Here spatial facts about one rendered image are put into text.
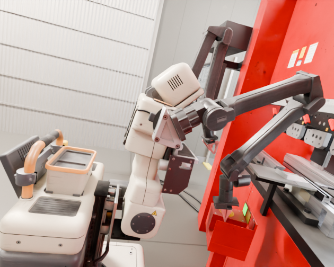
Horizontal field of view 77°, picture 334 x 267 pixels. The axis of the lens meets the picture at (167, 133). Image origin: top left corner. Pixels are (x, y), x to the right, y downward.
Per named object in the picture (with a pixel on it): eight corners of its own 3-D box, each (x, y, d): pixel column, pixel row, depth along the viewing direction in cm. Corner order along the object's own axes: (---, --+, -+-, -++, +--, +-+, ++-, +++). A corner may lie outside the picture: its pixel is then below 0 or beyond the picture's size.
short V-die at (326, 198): (298, 181, 109) (300, 176, 109) (304, 183, 109) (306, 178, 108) (322, 201, 90) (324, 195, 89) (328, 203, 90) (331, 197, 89)
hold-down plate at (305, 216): (274, 190, 116) (276, 185, 116) (284, 193, 116) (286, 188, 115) (304, 223, 87) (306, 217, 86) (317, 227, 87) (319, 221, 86)
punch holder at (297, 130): (284, 133, 128) (294, 107, 125) (299, 137, 128) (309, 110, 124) (297, 139, 114) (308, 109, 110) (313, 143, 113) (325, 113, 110)
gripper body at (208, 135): (212, 135, 123) (209, 123, 121) (218, 140, 113) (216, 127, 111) (201, 138, 123) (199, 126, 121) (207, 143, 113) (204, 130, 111)
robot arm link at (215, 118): (307, 63, 76) (332, 70, 68) (302, 98, 83) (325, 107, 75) (192, 101, 71) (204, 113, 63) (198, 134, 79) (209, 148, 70)
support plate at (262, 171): (247, 163, 113) (247, 162, 113) (296, 176, 112) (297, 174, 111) (258, 177, 95) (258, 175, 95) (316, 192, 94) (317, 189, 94)
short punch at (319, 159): (308, 163, 106) (315, 145, 104) (311, 164, 106) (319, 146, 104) (320, 170, 96) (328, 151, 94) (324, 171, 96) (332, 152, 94)
